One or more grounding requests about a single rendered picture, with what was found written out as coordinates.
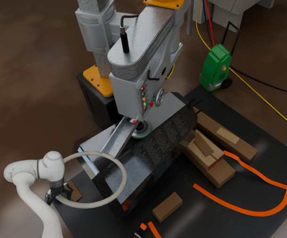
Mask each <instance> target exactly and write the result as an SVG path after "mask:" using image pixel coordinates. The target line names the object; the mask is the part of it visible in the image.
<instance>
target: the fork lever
mask: <svg viewBox="0 0 287 238"><path fill-rule="evenodd" d="M127 118H128V117H127V116H124V117H123V118H122V120H121V121H120V123H119V124H118V126H117V127H116V129H115V130H114V132H113V133H112V135H111V136H110V138H109V139H108V140H107V142H106V143H105V145H104V146H103V148H102V150H101V151H100V153H101V154H102V153H107V154H109V155H111V156H113V159H115V158H116V159H117V158H118V157H119V155H120V153H121V152H122V150H123V148H124V147H125V145H126V144H127V142H128V140H129V139H130V137H131V135H132V134H133V132H134V131H135V129H136V127H137V126H138V124H139V123H140V121H138V120H137V123H136V124H133V123H132V122H129V121H127V120H126V119H127Z"/></svg>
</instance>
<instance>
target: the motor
mask: <svg viewBox="0 0 287 238"><path fill-rule="evenodd" d="M184 2H185V0H144V1H143V3H145V4H149V5H155V6H160V7H165V8H171V9H177V10H179V9H180V7H181V6H182V4H183V3H184Z"/></svg>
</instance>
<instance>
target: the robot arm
mask: <svg viewBox="0 0 287 238"><path fill-rule="evenodd" d="M64 172H65V166H64V161H63V158H62V155H61V154H60V153H59V152H57V151H50V152H48V153H47V154H46V155H45V156H44V158H43V159H40V160H24V161H17V162H14V163H11V164H9V165H8V166H7V167H6V168H5V170H4V178H5V179H6V180H7V181H9V182H12V183H14V184H15V185H16V187H17V193H18V195H19V196H20V198H21V199H22V200H23V201H24V202H25V203H26V204H27V205H28V206H29V207H30V208H31V209H32V210H33V211H34V212H35V213H36V214H37V215H38V216H39V217H40V218H41V220H42V221H43V224H44V230H43V234H42V238H63V235H62V230H61V223H60V220H59V217H58V215H57V214H56V212H55V211H54V210H53V209H52V208H51V207H50V205H51V203H52V202H53V200H54V199H55V198H56V196H58V195H59V194H61V192H63V193H67V199H68V200H70V201H71V199H70V197H71V195H72V192H73V191H74V190H73V189H72V188H71V187H70V186H69V185H68V183H67V182H64ZM36 179H47V181H48V185H49V186H50V190H51V191H50V193H49V194H47V193H46V194H45V200H44V201H43V200H42V199H41V198H40V197H38V196H37V195H36V194H35V193H34V192H32V191H31V190H30V188H29V186H31V185H32V184H33V183H34V181H35V180H36ZM64 187H67V188H68V189H70V190H66V189H64Z"/></svg>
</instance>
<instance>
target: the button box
mask: <svg viewBox="0 0 287 238"><path fill-rule="evenodd" d="M142 87H144V88H145V90H144V91H143V92H145V96H144V97H145V98H146V100H145V101H144V102H146V105H145V107H147V109H148V103H147V95H146V87H145V81H143V80H142V82H141V83H140V85H139V86H138V87H136V91H137V98H138V104H139V112H140V115H142V116H143V115H144V114H145V112H146V110H147V109H146V110H145V111H144V108H145V107H144V102H143V98H144V97H142V94H143V92H142Z"/></svg>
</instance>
